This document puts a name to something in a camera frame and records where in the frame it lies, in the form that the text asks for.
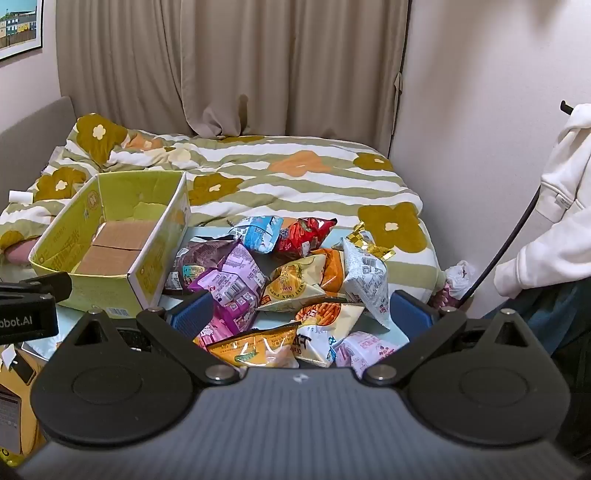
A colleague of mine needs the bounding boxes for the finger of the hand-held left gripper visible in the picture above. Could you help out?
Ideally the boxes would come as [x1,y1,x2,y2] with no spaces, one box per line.
[0,272,73,305]

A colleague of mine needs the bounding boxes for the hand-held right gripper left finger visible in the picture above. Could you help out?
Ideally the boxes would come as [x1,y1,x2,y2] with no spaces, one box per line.
[65,290,243,387]

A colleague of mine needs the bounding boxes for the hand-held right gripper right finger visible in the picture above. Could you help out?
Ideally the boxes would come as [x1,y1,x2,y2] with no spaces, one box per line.
[362,290,539,387]

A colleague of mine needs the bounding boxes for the yellow-green paper bag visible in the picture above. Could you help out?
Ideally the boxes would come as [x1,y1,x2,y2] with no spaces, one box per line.
[28,171,192,319]

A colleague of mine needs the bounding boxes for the orange snack packet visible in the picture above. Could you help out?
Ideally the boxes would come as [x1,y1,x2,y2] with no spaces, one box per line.
[310,248,346,296]

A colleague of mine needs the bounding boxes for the yellow corn print snack packet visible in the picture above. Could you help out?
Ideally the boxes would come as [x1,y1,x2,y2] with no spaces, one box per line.
[205,322,301,368]
[259,256,340,312]

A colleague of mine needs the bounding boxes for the light purple snack packet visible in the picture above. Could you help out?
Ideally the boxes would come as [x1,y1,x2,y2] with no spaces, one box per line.
[335,331,402,377]
[187,270,264,346]
[217,241,271,301]

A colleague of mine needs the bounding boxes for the light blue daisy sheet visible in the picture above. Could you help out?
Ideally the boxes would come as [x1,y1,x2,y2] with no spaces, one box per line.
[14,222,444,370]

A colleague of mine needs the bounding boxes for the dark purple snack packet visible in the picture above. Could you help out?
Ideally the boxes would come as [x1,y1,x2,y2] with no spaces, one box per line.
[164,237,243,296]

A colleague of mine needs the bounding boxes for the gold checkered snack packet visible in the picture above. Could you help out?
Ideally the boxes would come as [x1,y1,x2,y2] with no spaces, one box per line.
[342,222,397,330]

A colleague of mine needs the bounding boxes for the white plastic bag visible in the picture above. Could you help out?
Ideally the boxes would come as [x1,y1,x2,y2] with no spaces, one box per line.
[434,261,477,309]

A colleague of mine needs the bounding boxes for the white fries print snack packet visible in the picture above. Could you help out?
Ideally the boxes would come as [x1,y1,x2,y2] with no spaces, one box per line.
[293,300,368,367]

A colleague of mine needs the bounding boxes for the yellow bag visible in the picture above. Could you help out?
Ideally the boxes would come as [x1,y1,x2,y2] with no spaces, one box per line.
[0,344,51,467]

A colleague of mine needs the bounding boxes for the blue white snack packet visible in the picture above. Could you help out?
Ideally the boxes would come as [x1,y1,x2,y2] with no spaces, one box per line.
[229,215,283,254]

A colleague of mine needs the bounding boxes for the red snack packet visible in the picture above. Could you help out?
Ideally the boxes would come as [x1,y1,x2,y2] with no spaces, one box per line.
[276,217,338,258]

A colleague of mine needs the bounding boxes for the blue jeans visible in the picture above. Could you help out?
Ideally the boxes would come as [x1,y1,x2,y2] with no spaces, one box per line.
[482,281,591,370]

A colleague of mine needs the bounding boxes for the grey bed headboard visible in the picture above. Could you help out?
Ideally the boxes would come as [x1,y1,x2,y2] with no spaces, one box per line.
[0,96,77,204]

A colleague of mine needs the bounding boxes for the striped olive white pillow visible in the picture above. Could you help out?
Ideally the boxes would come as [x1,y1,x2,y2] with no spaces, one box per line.
[0,113,444,298]

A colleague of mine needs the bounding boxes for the white hoodie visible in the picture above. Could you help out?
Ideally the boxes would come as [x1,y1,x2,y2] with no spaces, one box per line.
[494,102,591,301]

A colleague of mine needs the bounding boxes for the beige curtain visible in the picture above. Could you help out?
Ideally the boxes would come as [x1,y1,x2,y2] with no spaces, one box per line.
[55,0,411,153]

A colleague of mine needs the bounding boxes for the black cable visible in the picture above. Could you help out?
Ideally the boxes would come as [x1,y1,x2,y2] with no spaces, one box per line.
[455,187,542,308]

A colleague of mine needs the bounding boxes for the wall poster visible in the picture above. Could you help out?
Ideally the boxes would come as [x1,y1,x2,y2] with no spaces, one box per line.
[0,0,44,62]

